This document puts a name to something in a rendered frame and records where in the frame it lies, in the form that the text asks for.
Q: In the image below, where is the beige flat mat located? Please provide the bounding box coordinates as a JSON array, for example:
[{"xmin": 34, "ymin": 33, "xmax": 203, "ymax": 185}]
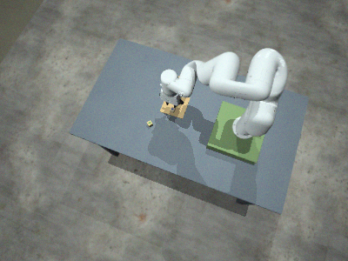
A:
[{"xmin": 160, "ymin": 97, "xmax": 190, "ymax": 118}]

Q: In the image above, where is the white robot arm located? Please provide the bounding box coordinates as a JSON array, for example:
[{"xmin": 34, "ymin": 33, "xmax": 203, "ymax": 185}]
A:
[{"xmin": 160, "ymin": 48, "xmax": 288, "ymax": 139}]

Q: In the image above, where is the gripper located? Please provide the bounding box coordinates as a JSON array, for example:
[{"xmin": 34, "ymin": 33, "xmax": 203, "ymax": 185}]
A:
[{"xmin": 159, "ymin": 89, "xmax": 184, "ymax": 108}]

